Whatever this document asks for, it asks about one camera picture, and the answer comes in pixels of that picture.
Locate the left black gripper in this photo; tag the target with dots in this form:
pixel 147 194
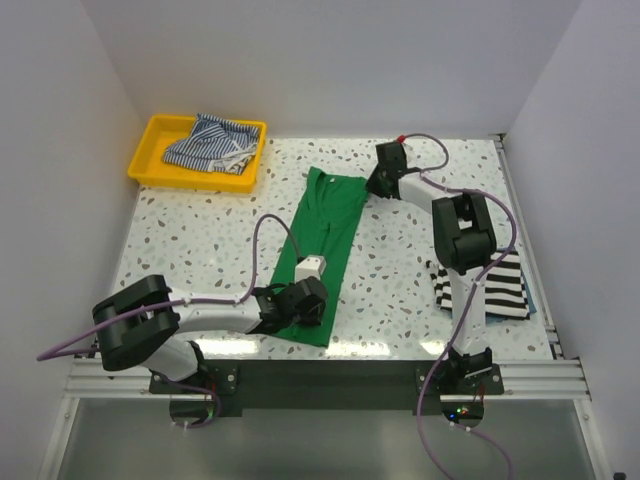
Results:
pixel 314 318

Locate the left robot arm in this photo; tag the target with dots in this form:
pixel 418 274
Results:
pixel 138 325

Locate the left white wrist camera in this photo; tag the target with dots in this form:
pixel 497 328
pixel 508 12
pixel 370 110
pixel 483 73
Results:
pixel 311 266

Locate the green tank top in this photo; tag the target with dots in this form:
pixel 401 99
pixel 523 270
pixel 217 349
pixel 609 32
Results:
pixel 325 224

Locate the black white striped tank top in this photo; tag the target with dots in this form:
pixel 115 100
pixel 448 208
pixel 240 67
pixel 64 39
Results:
pixel 442 285

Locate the yellow plastic tray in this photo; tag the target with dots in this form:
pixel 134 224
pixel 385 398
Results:
pixel 148 169

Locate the blue folded tank top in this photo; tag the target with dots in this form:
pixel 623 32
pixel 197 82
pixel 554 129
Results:
pixel 507 295

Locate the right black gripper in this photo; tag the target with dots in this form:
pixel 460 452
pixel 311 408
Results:
pixel 372 187

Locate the aluminium frame rail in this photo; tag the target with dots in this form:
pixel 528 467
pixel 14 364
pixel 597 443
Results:
pixel 522 380

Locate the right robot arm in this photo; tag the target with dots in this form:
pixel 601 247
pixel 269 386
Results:
pixel 464 242

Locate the blue striped tank top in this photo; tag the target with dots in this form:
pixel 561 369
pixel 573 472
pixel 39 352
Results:
pixel 214 145

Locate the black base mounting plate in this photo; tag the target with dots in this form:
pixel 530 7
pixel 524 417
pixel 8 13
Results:
pixel 336 385

